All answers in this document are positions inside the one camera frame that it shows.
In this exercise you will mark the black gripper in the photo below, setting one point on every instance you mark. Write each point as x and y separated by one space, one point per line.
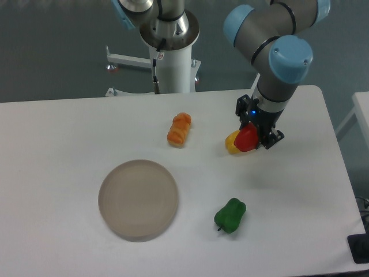
247 110

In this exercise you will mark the red bell pepper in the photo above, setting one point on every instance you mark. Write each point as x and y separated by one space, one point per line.
246 139

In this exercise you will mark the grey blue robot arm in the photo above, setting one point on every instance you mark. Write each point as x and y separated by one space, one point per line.
266 38

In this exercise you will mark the yellow bell pepper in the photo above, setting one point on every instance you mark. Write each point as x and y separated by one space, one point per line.
229 143

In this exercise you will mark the green bell pepper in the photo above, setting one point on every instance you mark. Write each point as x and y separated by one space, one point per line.
228 218

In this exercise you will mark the orange braided bread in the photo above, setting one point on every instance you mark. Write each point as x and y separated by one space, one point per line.
179 130

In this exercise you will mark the white side table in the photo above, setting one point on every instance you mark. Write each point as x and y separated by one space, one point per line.
358 114

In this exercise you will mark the beige round plate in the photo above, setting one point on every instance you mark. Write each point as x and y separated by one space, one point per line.
138 200

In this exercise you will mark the black device at table edge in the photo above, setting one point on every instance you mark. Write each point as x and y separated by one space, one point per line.
358 244

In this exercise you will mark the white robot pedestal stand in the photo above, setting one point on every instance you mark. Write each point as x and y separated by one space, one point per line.
170 54

